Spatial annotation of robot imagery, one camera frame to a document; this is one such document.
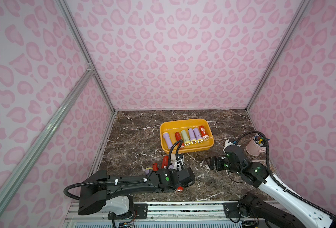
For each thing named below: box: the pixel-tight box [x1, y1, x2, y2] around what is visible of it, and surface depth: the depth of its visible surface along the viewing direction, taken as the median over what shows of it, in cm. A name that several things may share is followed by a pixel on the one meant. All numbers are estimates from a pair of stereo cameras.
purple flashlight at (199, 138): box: [193, 127, 204, 144], surface depth 100 cm
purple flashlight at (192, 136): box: [187, 127, 197, 145], surface depth 102 cm
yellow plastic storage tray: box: [159, 118, 215, 154], surface depth 105 cm
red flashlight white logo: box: [198, 125, 210, 142], surface depth 103 cm
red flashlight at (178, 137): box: [174, 132, 185, 149], surface depth 102 cm
